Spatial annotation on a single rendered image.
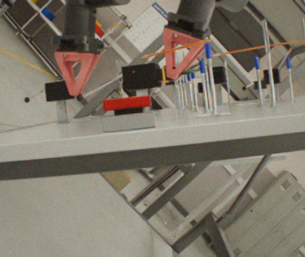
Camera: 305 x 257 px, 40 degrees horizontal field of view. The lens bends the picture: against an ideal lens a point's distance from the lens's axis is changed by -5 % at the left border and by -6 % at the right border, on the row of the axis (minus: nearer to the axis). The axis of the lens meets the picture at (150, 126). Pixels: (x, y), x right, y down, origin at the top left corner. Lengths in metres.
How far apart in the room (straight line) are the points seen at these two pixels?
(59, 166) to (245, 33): 1.31
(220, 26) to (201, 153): 1.23
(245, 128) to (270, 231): 7.47
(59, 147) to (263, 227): 7.47
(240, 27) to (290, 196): 6.25
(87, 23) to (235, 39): 1.09
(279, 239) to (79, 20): 7.37
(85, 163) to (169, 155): 0.11
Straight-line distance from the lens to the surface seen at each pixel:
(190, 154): 0.57
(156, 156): 0.57
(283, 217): 7.89
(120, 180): 1.78
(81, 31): 0.76
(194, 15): 0.71
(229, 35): 1.77
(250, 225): 7.83
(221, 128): 0.43
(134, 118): 0.46
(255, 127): 0.44
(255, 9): 2.31
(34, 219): 0.89
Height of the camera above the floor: 1.14
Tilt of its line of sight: 3 degrees down
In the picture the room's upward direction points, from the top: 47 degrees clockwise
